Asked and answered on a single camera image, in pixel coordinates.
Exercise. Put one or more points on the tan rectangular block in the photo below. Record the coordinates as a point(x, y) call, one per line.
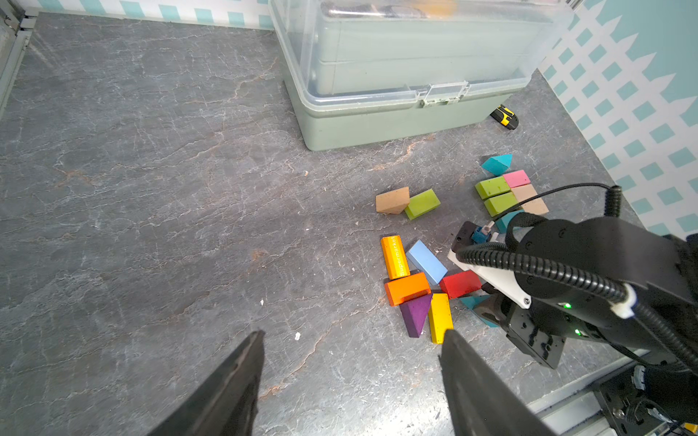
point(536, 206)

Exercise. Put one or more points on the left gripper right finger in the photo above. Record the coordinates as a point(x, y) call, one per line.
point(479, 401)

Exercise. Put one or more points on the yellow black screwdriver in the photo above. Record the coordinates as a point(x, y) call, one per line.
point(505, 117)

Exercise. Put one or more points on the purple triangle block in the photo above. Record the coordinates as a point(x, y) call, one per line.
point(415, 313)

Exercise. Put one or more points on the translucent plastic storage box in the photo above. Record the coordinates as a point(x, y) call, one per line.
point(365, 72)

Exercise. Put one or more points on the teal triangle block top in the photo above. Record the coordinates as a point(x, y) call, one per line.
point(498, 165)

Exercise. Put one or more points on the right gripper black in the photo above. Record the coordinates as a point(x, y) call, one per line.
point(521, 330)

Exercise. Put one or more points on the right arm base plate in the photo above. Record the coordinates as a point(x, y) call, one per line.
point(639, 400)

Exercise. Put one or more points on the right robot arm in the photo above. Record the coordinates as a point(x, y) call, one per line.
point(602, 280)

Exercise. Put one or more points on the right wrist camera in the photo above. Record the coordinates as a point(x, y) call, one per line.
point(502, 280)

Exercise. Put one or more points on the green block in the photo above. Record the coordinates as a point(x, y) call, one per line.
point(492, 187)
point(421, 204)
point(497, 204)

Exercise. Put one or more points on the green block top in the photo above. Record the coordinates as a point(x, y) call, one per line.
point(421, 204)

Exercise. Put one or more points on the red block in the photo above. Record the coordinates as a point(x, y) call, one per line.
point(459, 285)

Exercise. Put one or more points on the pink block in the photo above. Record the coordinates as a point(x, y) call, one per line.
point(517, 179)

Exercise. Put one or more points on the orange yellow supermarket block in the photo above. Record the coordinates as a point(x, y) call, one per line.
point(395, 258)

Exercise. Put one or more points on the teal triangle block bottom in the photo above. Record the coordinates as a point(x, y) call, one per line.
point(470, 302)

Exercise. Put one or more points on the light blue block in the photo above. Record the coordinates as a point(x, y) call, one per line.
point(426, 262)

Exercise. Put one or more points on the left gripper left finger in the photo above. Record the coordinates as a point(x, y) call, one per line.
point(226, 402)

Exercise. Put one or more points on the teal rectangular block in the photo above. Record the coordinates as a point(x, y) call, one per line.
point(503, 222)

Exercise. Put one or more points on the teal triangle block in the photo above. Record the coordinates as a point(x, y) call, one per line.
point(498, 165)
point(470, 302)

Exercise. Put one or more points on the small tan cube block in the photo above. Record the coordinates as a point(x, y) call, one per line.
point(393, 202)

